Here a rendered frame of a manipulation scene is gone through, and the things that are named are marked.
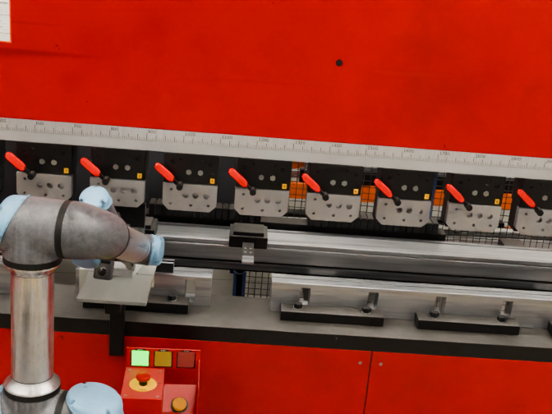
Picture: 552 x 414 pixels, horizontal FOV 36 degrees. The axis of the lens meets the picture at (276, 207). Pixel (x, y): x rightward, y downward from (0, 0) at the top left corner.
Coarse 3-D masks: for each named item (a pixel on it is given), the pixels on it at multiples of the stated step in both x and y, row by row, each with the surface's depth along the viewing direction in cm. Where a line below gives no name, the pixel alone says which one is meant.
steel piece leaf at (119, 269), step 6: (114, 264) 243; (120, 264) 243; (138, 264) 244; (114, 270) 237; (120, 270) 236; (126, 270) 236; (132, 270) 236; (138, 270) 241; (126, 276) 236; (132, 276) 237
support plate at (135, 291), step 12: (120, 276) 237; (144, 276) 238; (84, 288) 228; (96, 288) 228; (108, 288) 229; (120, 288) 229; (132, 288) 230; (144, 288) 231; (84, 300) 222; (96, 300) 222; (108, 300) 222; (120, 300) 223; (132, 300) 224; (144, 300) 224
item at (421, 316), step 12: (420, 312) 253; (420, 324) 249; (432, 324) 249; (444, 324) 249; (456, 324) 249; (468, 324) 249; (480, 324) 249; (492, 324) 249; (504, 324) 250; (516, 324) 250
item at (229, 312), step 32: (64, 288) 255; (0, 320) 238; (64, 320) 238; (96, 320) 239; (128, 320) 239; (160, 320) 241; (192, 320) 242; (224, 320) 244; (256, 320) 246; (288, 320) 247; (384, 320) 253; (416, 352) 244; (448, 352) 245; (480, 352) 245; (512, 352) 245; (544, 352) 245
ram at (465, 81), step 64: (64, 0) 220; (128, 0) 220; (192, 0) 221; (256, 0) 221; (320, 0) 222; (384, 0) 222; (448, 0) 222; (512, 0) 223; (0, 64) 225; (64, 64) 225; (128, 64) 226; (192, 64) 226; (256, 64) 227; (320, 64) 227; (384, 64) 227; (448, 64) 228; (512, 64) 228; (192, 128) 232; (256, 128) 233; (320, 128) 233; (384, 128) 233; (448, 128) 234; (512, 128) 234
